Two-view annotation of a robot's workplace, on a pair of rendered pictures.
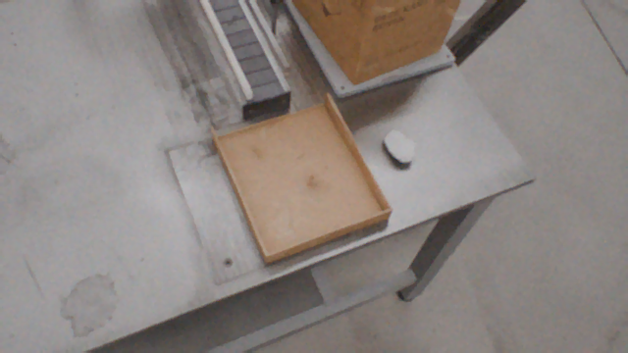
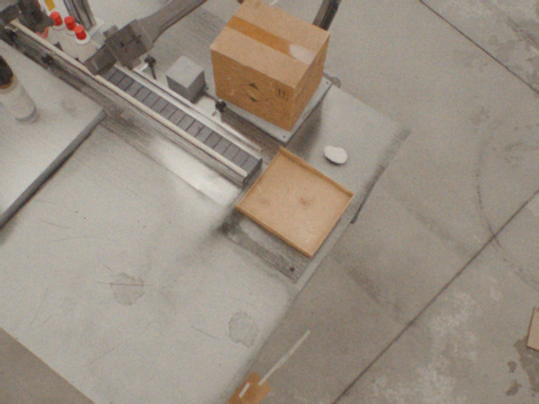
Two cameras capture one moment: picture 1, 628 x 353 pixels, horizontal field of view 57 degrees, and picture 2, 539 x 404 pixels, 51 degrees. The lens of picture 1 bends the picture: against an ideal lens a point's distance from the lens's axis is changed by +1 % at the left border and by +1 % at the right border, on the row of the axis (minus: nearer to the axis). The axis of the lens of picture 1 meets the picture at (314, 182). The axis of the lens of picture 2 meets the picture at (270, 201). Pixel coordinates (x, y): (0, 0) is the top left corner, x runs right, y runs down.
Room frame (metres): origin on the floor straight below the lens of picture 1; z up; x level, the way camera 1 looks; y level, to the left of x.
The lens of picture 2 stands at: (-0.03, 0.41, 2.57)
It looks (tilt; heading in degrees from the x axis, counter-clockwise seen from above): 68 degrees down; 335
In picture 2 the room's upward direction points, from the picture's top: 4 degrees clockwise
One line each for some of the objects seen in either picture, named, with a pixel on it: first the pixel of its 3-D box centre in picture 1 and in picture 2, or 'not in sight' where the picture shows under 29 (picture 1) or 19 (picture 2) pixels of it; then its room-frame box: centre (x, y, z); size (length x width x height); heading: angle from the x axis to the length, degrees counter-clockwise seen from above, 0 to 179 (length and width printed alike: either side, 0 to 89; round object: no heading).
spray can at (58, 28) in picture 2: not in sight; (64, 34); (1.39, 0.56, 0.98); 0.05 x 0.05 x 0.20
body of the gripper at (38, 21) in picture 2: not in sight; (32, 14); (1.37, 0.62, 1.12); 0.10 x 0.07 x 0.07; 32
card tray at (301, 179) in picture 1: (299, 172); (295, 200); (0.59, 0.03, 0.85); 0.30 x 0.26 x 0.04; 33
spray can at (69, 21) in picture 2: not in sight; (78, 39); (1.35, 0.52, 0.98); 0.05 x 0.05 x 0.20
